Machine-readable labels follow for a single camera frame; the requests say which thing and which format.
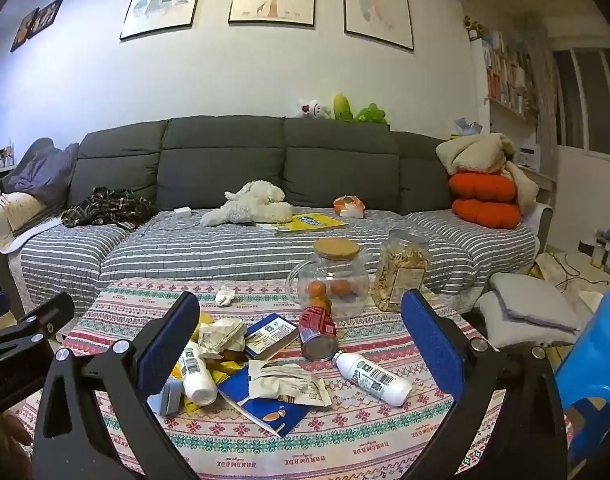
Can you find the framed feather picture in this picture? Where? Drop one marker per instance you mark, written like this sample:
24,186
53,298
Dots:
377,5

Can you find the patterned tablecloth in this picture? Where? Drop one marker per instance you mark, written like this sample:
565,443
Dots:
365,440

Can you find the crumpled white tissue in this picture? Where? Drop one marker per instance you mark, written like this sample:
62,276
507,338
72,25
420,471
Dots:
226,295

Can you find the blue and white box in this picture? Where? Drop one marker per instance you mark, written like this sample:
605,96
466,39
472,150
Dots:
272,335

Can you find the beige fleece blanket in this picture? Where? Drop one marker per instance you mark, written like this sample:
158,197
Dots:
477,152

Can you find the person's left hand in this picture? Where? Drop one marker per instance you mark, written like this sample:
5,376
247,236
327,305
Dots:
10,430

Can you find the small dark wall picture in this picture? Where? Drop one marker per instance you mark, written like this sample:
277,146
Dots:
25,30
50,12

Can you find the blue plastic stool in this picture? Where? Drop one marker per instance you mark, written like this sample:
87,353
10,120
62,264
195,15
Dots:
595,370

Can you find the yellow book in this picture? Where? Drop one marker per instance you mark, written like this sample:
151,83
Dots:
310,222

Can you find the white plush dog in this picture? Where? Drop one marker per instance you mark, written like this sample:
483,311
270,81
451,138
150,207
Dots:
250,205

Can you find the orange fruit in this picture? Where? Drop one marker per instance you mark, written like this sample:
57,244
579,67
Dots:
322,302
340,287
316,290

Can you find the beige food wrapper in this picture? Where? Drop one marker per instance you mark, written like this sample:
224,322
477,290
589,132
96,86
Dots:
290,385

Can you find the cream quilted cloth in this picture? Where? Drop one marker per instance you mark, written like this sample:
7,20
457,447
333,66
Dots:
20,217

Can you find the crumpled paper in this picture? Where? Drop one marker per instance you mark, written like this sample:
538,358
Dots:
222,335

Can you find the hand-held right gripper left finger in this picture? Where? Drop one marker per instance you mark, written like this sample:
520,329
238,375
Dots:
170,345

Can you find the white printer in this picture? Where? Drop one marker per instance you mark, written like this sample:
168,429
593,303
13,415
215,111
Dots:
529,156

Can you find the yellow green plush toy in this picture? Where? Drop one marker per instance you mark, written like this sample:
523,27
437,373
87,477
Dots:
343,107

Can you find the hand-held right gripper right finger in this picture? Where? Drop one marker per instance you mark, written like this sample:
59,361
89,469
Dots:
430,350

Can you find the grey sofa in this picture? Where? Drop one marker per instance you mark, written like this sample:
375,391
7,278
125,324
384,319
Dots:
225,160

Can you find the blue snack packet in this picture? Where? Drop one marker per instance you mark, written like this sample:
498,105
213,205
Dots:
265,412

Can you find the window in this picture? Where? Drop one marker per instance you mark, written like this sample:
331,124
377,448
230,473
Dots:
590,100

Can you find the sunflower decoration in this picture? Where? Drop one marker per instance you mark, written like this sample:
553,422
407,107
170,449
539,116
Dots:
471,27

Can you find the white bookshelf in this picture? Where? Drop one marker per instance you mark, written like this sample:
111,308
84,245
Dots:
485,85

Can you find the white charger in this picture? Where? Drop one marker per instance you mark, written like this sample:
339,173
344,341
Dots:
183,212

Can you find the row of books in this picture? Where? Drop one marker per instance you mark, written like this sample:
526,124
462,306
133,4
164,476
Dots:
507,75

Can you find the pale blue cloth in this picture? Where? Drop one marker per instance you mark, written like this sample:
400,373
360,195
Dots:
467,126

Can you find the dark plaid shirt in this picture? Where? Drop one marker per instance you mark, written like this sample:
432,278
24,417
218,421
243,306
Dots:
107,205

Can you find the orange snack bag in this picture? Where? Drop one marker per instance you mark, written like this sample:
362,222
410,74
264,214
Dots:
350,206

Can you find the white plush toy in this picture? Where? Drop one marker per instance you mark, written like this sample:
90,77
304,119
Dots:
312,109

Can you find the glass jar with cork lid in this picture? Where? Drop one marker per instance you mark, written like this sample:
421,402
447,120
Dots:
330,270

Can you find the grey seat cushion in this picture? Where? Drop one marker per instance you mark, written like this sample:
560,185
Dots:
510,327
530,297

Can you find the yellow plastic bag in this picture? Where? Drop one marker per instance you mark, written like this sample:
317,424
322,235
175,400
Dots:
220,374

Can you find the orange cushion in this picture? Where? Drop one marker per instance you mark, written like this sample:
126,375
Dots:
482,186
487,212

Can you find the framed whale picture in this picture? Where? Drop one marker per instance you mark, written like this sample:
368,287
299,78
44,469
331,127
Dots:
165,0

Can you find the white plastic bottle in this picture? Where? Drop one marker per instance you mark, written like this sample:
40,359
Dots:
375,377
195,375

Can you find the red drink can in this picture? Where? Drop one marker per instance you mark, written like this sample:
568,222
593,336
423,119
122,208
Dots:
317,335

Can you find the purple grey blanket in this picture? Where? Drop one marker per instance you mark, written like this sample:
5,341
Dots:
40,170

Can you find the clear plastic seed jar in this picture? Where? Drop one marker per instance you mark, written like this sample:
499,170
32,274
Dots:
400,270

